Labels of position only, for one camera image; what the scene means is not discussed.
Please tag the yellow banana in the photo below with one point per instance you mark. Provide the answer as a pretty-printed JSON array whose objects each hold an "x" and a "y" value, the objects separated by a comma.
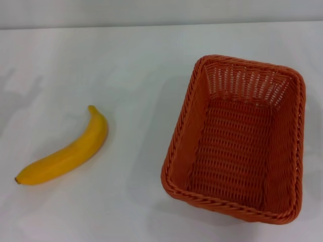
[{"x": 73, "y": 153}]

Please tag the orange woven plastic basket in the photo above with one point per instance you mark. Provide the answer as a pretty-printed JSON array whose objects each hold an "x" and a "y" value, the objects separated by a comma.
[{"x": 234, "y": 151}]

